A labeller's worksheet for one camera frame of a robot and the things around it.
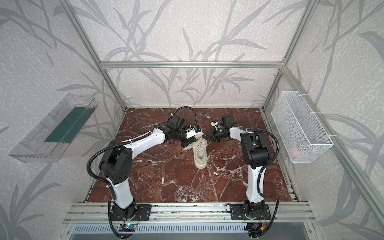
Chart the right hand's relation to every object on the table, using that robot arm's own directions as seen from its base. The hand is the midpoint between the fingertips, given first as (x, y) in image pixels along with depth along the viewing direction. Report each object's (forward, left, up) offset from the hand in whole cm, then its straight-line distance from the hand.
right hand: (204, 132), depth 96 cm
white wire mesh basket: (-22, -41, +27) cm, 54 cm away
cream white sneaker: (-14, +2, -4) cm, 14 cm away
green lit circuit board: (-50, +38, -8) cm, 63 cm away
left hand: (-5, +5, +5) cm, 9 cm away
